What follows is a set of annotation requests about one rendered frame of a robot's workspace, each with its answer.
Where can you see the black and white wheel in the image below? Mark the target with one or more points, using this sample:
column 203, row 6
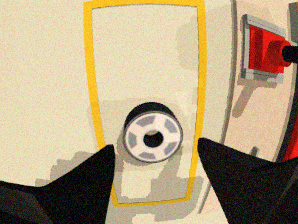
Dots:
column 152, row 148

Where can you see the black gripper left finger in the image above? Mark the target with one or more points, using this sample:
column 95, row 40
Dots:
column 79, row 197

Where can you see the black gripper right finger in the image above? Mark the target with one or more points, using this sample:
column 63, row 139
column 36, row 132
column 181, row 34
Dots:
column 249, row 188

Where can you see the yellow rectangular outline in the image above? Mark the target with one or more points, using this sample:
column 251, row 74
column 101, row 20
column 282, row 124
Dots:
column 89, row 64

